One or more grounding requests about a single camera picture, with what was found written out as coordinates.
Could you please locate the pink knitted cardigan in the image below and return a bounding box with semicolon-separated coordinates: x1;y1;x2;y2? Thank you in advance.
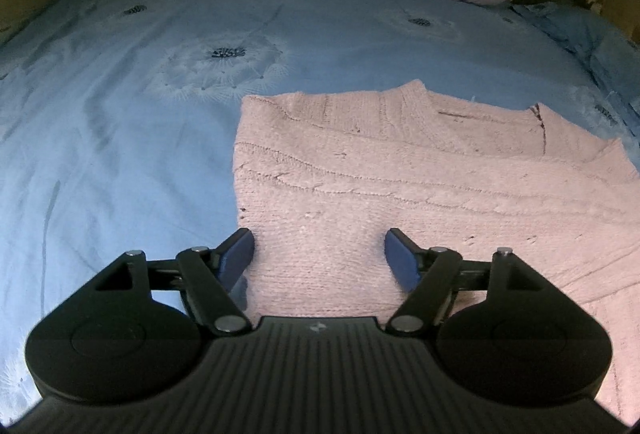
232;80;640;426

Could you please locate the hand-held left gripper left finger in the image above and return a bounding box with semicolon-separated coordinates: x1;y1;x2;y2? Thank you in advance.
92;228;256;338

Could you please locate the blue dandelion-print pillow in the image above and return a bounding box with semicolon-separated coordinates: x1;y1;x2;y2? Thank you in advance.
512;2;640;90

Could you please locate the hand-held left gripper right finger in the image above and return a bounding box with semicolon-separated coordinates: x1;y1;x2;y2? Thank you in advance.
384;228;557;338

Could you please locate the blue dandelion-print bed sheet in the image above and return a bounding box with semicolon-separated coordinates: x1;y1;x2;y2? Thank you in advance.
0;0;640;421

